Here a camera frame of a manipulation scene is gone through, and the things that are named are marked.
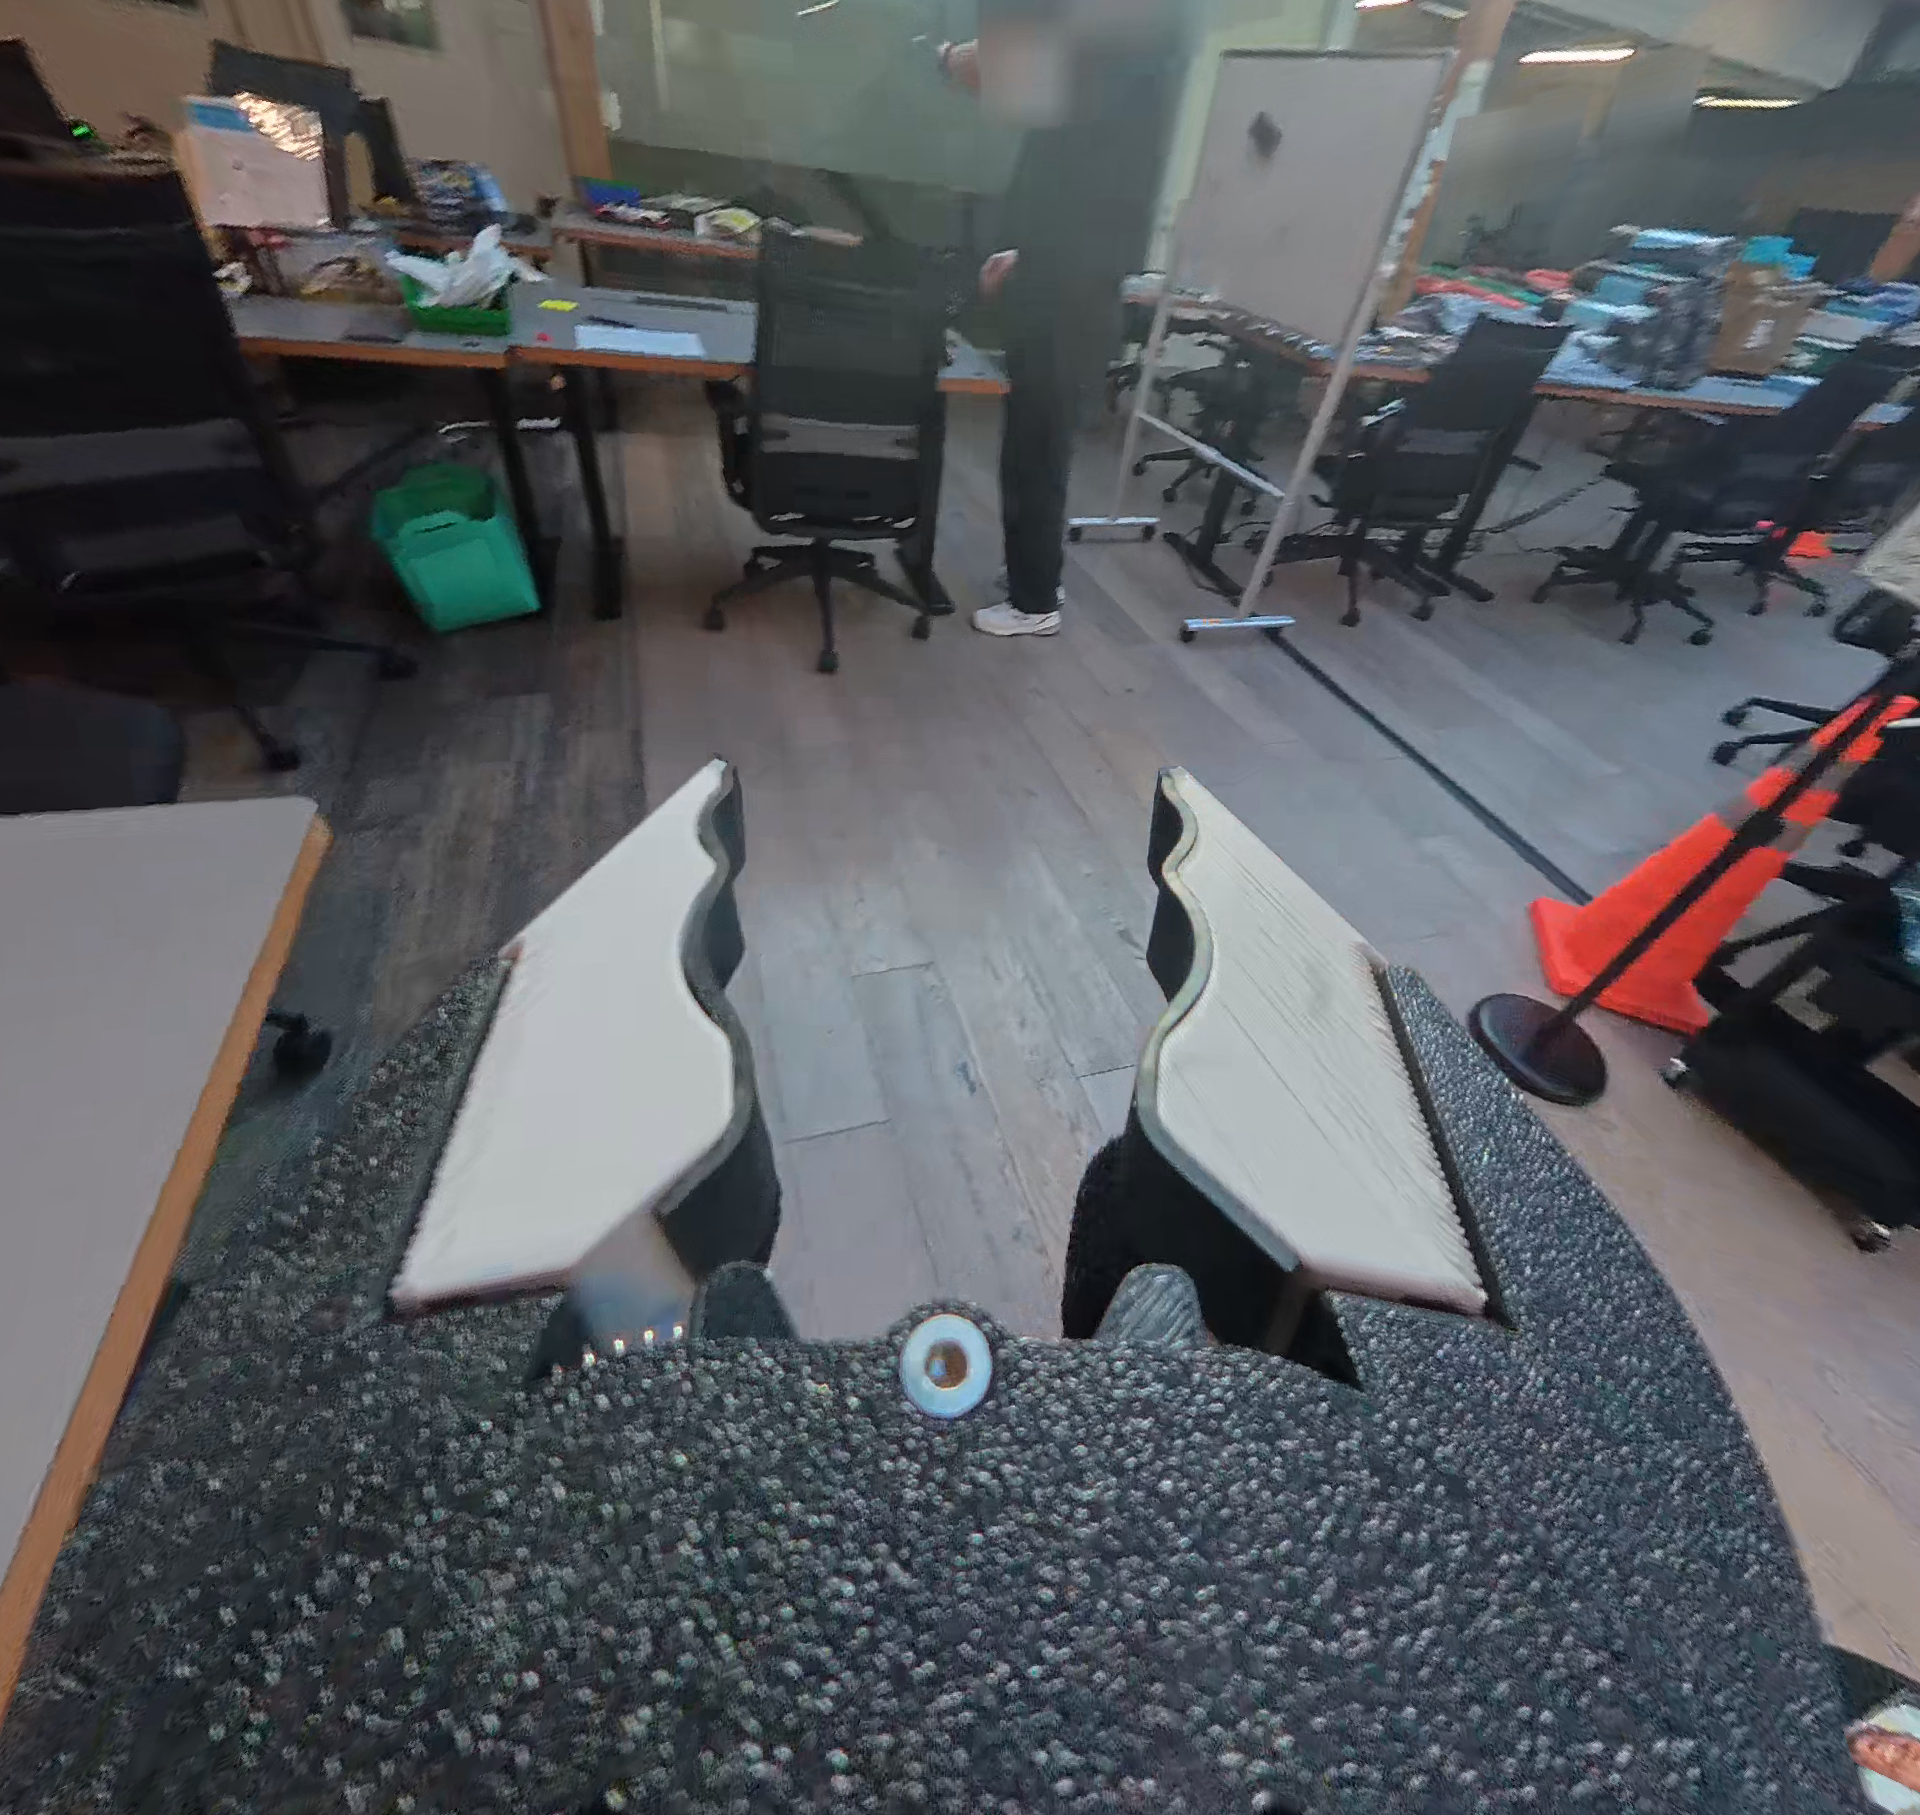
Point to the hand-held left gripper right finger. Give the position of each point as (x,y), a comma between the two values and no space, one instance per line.
(1305,1096)

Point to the black pole stand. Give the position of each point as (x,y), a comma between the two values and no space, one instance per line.
(1537,1050)

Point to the grey office table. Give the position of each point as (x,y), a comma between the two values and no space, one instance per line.
(314,323)
(734,330)

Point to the white rolling whiteboard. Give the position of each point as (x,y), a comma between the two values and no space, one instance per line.
(1305,195)

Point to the green basket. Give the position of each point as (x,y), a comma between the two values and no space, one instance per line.
(458,318)

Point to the orange traffic cone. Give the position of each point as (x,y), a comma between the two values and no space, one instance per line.
(1651,914)

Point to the black office chair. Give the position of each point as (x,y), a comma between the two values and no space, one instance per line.
(833,345)
(105,315)
(1439,407)
(1726,464)

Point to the green plastic bin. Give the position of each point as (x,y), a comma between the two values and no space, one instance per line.
(450,570)

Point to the white plastic bag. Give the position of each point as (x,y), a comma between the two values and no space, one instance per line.
(464,270)

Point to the grey desk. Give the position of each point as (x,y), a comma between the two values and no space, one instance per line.
(105,1096)

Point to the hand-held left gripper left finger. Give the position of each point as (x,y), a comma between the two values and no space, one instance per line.
(585,1064)

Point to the black utility cart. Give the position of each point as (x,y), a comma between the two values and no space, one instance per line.
(1815,1096)

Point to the long cluttered table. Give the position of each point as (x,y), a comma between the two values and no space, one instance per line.
(1590,386)

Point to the cardboard box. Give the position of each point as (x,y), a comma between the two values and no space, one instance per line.
(1764,323)

